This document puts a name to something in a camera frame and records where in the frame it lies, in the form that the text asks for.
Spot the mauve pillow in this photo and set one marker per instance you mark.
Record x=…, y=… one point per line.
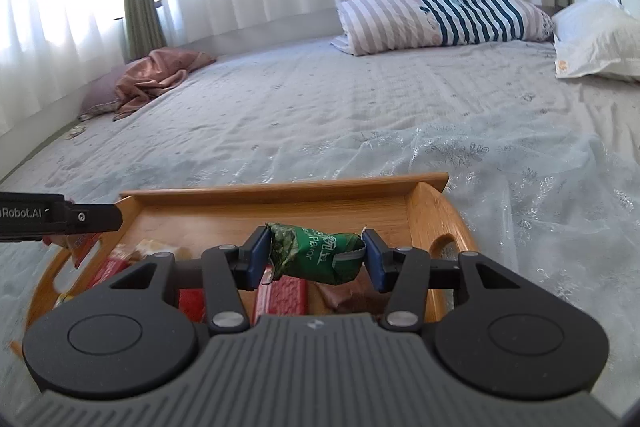
x=103, y=96

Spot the pink blanket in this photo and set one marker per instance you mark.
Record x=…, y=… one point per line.
x=152, y=76

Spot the wooden serving tray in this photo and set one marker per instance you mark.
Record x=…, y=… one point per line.
x=134, y=315

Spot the green pea snack bag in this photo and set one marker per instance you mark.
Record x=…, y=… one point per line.
x=312, y=255

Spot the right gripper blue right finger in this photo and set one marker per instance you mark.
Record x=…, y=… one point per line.
x=403, y=274

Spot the striped pillow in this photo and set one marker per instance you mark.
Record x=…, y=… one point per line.
x=376, y=26

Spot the white pillow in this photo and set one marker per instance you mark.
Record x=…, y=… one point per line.
x=596, y=38

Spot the grey bedspread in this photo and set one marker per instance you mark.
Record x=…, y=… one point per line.
x=544, y=172

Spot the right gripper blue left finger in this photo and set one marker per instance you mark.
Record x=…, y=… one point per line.
x=228, y=269

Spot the red Biscoff biscuit pack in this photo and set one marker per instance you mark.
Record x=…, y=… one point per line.
x=286, y=296

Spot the red crinkled snack bag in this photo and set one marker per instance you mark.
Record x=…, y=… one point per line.
x=192, y=304

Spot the small trinket on bed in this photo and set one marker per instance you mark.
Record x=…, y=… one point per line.
x=75, y=131

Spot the brown white pastry pack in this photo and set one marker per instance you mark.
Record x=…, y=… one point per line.
x=151, y=247

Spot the pink bread pack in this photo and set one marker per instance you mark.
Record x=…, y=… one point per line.
x=79, y=245

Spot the brown wafer pack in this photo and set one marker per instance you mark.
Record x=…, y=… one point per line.
x=354, y=297

